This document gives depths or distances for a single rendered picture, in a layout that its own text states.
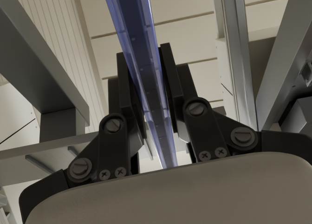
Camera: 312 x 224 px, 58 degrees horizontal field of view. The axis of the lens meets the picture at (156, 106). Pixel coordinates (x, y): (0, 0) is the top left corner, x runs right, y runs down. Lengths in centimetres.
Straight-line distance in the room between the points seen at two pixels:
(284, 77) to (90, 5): 284
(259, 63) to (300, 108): 27
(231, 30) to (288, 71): 21
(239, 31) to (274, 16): 243
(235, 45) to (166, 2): 240
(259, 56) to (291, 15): 37
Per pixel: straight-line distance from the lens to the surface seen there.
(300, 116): 56
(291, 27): 43
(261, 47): 79
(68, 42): 336
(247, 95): 66
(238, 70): 65
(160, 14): 301
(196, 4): 299
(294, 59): 44
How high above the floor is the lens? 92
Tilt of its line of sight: 15 degrees up
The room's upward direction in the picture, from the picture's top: 168 degrees clockwise
